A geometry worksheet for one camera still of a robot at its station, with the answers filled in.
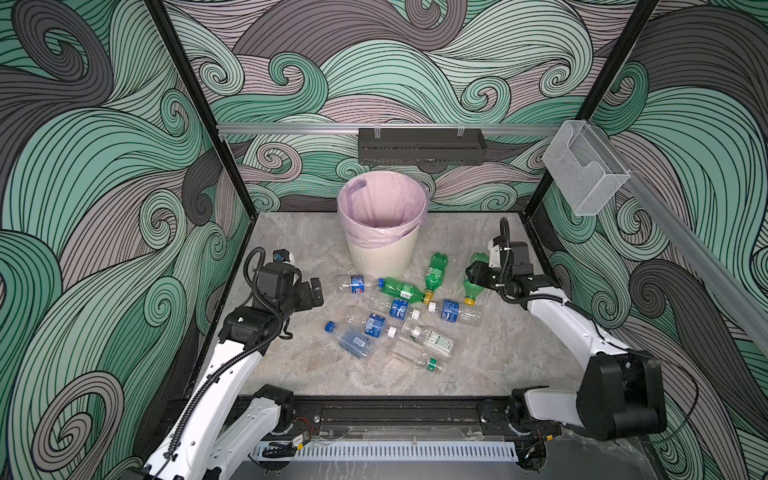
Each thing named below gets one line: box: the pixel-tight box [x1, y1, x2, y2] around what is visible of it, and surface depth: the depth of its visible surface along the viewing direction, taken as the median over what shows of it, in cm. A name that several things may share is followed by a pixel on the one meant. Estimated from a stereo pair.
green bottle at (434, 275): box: [423, 252, 449, 305], surface depth 99 cm
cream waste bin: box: [347, 226, 420, 278], surface depth 90 cm
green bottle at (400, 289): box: [377, 277, 425, 304], surface depth 95 cm
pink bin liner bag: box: [338, 171, 427, 249], surface depth 95 cm
